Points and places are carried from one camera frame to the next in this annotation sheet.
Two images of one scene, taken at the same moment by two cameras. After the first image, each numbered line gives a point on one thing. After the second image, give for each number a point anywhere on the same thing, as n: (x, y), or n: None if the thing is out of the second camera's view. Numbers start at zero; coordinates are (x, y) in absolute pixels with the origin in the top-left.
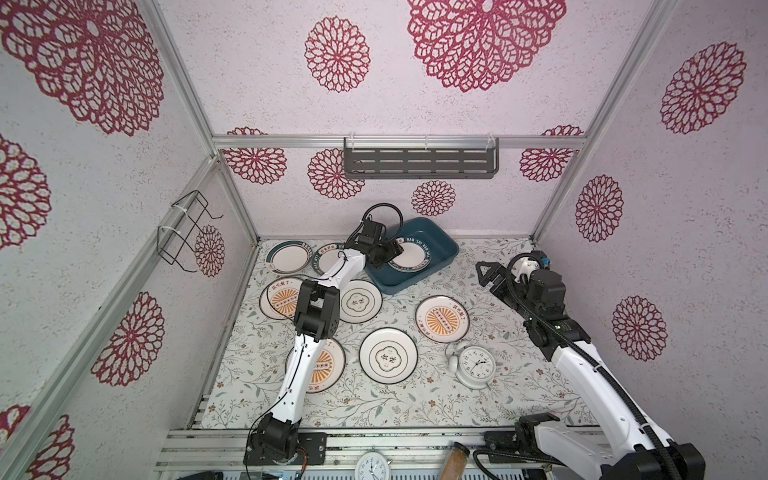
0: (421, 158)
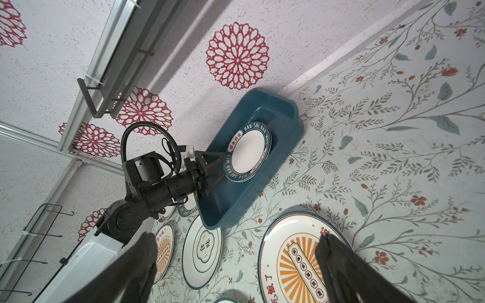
0: (149, 24)
